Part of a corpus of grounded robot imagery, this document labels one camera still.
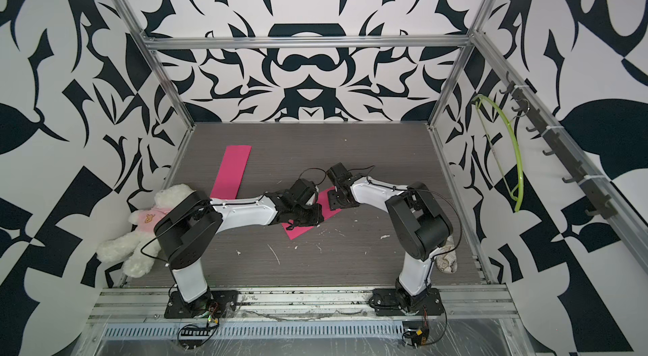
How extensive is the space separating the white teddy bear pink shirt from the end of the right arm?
52cm

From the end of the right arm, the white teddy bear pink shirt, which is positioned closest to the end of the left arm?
the end of the right arm

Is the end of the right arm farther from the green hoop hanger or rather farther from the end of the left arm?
the green hoop hanger

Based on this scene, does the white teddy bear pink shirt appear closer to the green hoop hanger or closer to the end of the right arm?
the end of the right arm

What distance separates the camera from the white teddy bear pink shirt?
74cm

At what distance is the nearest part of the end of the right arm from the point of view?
0.70 m

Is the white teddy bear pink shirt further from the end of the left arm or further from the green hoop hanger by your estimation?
the green hoop hanger
